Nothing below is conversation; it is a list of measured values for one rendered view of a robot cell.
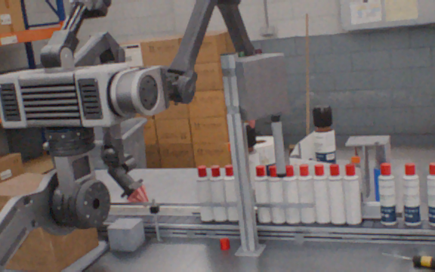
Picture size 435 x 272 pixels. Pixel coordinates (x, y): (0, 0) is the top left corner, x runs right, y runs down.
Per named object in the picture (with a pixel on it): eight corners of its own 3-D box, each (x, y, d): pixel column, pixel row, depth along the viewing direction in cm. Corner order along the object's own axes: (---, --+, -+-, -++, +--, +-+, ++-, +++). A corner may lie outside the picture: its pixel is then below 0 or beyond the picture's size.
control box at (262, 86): (290, 110, 200) (285, 53, 196) (249, 121, 191) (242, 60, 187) (270, 108, 208) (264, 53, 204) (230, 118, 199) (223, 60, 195)
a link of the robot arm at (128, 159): (99, 151, 233) (117, 151, 229) (116, 140, 242) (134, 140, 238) (105, 180, 236) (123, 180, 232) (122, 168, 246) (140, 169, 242)
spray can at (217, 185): (231, 217, 224) (224, 165, 220) (223, 223, 220) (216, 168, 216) (220, 216, 227) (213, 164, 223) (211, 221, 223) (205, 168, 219)
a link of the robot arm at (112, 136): (94, 48, 231) (117, 47, 226) (103, 50, 236) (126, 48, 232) (97, 162, 233) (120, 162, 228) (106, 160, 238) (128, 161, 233)
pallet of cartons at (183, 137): (263, 159, 642) (249, 26, 612) (238, 183, 567) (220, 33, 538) (161, 161, 686) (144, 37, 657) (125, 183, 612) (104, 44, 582)
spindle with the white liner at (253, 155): (265, 191, 250) (257, 121, 244) (259, 199, 242) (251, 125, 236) (245, 191, 254) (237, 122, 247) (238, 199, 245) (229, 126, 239)
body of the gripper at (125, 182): (144, 180, 237) (131, 167, 238) (132, 189, 228) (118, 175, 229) (135, 191, 240) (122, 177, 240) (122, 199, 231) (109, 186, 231)
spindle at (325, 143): (338, 165, 270) (334, 103, 264) (334, 171, 262) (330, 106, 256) (319, 166, 273) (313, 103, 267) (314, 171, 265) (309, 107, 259)
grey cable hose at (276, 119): (288, 175, 202) (282, 113, 197) (285, 178, 198) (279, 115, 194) (277, 175, 203) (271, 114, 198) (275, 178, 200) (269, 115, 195)
